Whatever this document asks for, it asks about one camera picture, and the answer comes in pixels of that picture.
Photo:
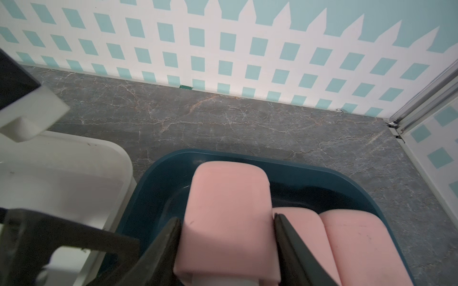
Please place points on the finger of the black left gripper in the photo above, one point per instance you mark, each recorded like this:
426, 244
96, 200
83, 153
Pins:
29, 238

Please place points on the dark teal storage tub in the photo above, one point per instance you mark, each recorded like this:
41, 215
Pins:
162, 192

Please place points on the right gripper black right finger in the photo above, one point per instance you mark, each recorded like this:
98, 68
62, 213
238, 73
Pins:
298, 266

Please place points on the pink sharpener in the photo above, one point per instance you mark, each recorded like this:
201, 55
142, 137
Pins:
228, 236
311, 230
363, 250

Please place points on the white plastic storage tub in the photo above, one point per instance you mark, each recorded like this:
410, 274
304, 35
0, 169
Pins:
84, 180

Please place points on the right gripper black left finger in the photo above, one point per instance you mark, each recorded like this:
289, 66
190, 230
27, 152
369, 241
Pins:
156, 266

